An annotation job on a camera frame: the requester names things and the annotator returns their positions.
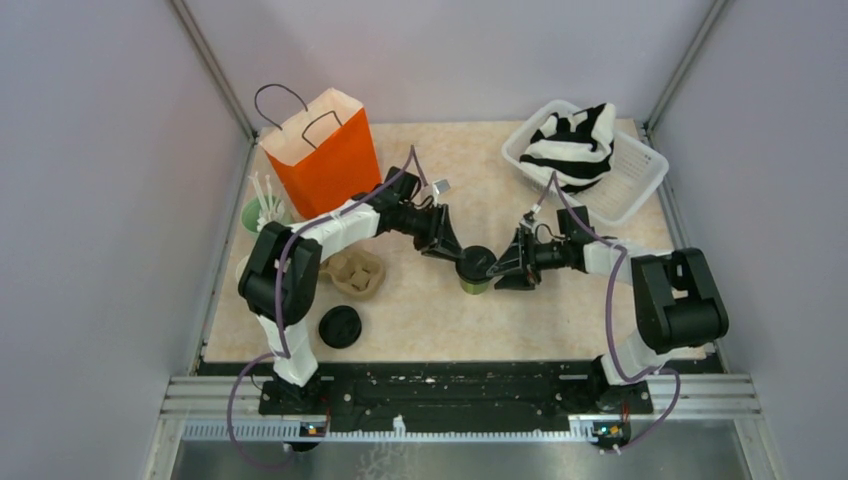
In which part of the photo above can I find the black cup lid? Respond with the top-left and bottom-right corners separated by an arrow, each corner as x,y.
455,245 -> 497,285

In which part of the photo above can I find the white cable duct strip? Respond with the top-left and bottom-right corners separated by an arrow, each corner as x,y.
183,416 -> 596,443

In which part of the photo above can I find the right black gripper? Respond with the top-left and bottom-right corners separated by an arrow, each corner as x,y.
488,228 -> 571,292

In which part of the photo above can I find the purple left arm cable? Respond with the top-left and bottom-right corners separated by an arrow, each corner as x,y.
226,144 -> 431,472

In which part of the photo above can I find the green cup with white stirrers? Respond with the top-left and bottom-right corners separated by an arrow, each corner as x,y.
240,172 -> 294,236

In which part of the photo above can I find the stack of green paper cups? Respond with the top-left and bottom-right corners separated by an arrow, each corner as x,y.
234,256 -> 249,284

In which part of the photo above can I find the green paper coffee cup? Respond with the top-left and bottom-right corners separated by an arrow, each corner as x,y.
460,278 -> 491,295

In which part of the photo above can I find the brown cardboard cup carrier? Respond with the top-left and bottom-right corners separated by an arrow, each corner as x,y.
319,247 -> 387,301

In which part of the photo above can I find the white plastic basket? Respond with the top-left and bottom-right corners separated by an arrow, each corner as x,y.
501,99 -> 669,226

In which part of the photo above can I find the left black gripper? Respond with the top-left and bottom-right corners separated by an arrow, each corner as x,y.
396,205 -> 463,265

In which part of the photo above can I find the orange paper bag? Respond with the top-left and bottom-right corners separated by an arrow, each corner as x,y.
254,83 -> 382,219

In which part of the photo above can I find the black and white striped cloth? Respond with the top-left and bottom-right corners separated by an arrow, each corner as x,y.
518,103 -> 617,194

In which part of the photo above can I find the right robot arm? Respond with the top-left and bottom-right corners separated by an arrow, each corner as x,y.
487,206 -> 729,412

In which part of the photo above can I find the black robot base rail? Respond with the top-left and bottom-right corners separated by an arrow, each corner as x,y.
258,361 -> 653,433

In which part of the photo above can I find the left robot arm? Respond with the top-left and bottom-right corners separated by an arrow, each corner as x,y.
237,167 -> 463,414

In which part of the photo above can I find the stack of black cup lids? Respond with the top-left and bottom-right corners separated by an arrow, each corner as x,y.
318,305 -> 362,349

